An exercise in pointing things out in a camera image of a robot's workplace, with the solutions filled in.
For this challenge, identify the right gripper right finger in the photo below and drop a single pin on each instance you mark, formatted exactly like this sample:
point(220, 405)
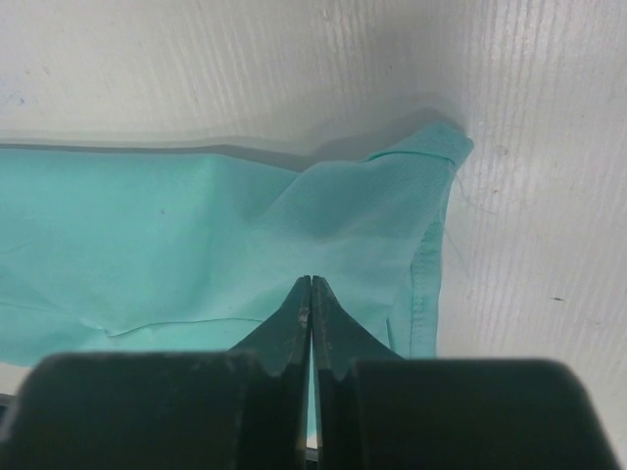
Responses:
point(377, 410)

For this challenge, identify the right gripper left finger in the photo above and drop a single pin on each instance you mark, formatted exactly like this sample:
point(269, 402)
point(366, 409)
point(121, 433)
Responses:
point(245, 408)

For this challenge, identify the teal t shirt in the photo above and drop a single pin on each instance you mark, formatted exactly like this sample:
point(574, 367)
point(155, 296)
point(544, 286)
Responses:
point(132, 252)

